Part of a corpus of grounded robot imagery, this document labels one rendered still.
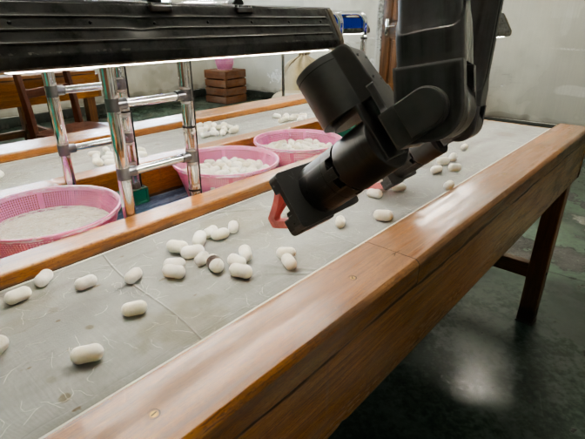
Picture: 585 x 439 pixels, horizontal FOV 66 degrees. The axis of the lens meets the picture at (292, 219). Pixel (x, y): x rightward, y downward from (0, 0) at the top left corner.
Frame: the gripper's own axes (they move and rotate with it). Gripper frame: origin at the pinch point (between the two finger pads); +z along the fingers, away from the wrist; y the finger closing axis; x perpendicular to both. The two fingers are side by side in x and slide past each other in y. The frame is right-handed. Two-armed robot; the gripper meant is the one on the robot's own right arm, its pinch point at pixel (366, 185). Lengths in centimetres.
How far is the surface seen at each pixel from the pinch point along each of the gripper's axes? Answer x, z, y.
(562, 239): 67, 40, -180
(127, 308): 2, -2, 59
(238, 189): -11.9, 12.8, 22.3
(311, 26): -27.8, -17.0, 14.0
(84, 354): 5, -6, 67
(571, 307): 79, 25, -112
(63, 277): -7, 11, 61
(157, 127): -55, 65, -1
